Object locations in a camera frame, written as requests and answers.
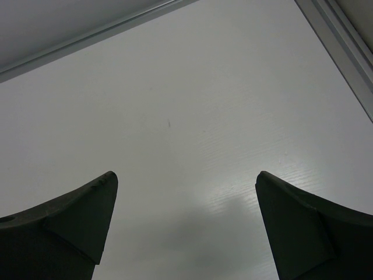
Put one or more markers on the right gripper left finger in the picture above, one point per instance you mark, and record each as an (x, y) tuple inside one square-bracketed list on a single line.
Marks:
[(62, 238)]

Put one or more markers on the aluminium frame rail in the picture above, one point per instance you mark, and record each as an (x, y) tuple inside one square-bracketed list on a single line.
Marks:
[(35, 33), (351, 55)]

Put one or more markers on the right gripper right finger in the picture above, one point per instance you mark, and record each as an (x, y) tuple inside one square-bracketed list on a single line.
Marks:
[(311, 237)]

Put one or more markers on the back aluminium frame rail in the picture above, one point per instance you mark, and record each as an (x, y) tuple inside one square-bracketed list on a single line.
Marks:
[(35, 33)]

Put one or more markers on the right aluminium frame rail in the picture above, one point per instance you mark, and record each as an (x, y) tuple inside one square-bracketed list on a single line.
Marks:
[(351, 55)]

